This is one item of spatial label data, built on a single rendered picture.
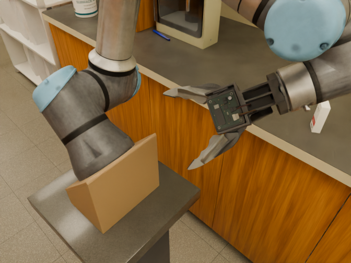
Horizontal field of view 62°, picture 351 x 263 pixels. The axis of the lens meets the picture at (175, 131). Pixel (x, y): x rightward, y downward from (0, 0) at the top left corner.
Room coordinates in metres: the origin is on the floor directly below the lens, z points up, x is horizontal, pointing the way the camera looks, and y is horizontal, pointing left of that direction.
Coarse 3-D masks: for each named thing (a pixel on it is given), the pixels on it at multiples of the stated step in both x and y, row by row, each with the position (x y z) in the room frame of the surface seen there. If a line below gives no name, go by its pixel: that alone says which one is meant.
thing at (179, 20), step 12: (168, 0) 1.43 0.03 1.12; (180, 0) 1.37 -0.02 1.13; (192, 0) 1.32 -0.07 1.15; (168, 12) 1.43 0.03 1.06; (180, 12) 1.37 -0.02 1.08; (192, 12) 1.32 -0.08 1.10; (168, 24) 1.43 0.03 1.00; (180, 24) 1.37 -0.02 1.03; (192, 24) 1.32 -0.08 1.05; (192, 36) 1.32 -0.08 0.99
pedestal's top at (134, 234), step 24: (72, 168) 0.55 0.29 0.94; (168, 168) 0.55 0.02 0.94; (48, 192) 0.47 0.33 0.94; (168, 192) 0.47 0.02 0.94; (192, 192) 0.47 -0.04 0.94; (48, 216) 0.40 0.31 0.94; (72, 216) 0.40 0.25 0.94; (144, 216) 0.40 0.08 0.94; (168, 216) 0.40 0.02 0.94; (72, 240) 0.33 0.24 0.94; (96, 240) 0.33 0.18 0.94; (120, 240) 0.33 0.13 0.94; (144, 240) 0.33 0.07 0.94
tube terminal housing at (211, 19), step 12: (204, 0) 1.29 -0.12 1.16; (216, 0) 1.34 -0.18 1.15; (204, 12) 1.29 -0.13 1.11; (216, 12) 1.34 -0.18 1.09; (156, 24) 1.51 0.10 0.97; (204, 24) 1.29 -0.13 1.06; (216, 24) 1.35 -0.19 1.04; (180, 36) 1.39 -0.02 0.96; (204, 36) 1.29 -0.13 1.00; (216, 36) 1.36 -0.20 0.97; (204, 48) 1.29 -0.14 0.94
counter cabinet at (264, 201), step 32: (64, 32) 1.66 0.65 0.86; (64, 64) 1.75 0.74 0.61; (160, 96) 1.10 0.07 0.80; (128, 128) 1.30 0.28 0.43; (160, 128) 1.11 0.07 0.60; (192, 128) 0.96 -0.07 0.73; (160, 160) 1.12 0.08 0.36; (192, 160) 0.96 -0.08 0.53; (224, 160) 0.84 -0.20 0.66; (256, 160) 0.74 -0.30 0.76; (288, 160) 0.67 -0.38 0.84; (224, 192) 0.82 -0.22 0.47; (256, 192) 0.72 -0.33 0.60; (288, 192) 0.64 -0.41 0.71; (320, 192) 0.58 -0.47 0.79; (224, 224) 0.79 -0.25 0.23; (256, 224) 0.69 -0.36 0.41; (288, 224) 0.61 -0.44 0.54; (320, 224) 0.54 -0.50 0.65; (256, 256) 0.65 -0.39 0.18; (288, 256) 0.57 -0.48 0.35; (320, 256) 0.51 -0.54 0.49
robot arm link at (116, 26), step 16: (112, 0) 0.62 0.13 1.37; (128, 0) 0.62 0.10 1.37; (112, 16) 0.62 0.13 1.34; (128, 16) 0.63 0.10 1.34; (112, 32) 0.62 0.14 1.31; (128, 32) 0.63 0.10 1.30; (96, 48) 0.64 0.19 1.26; (112, 48) 0.62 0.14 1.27; (128, 48) 0.63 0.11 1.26; (96, 64) 0.61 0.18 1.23; (112, 64) 0.61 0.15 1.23; (128, 64) 0.63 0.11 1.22; (112, 80) 0.60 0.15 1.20; (128, 80) 0.62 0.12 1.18; (112, 96) 0.58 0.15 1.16; (128, 96) 0.63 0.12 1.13
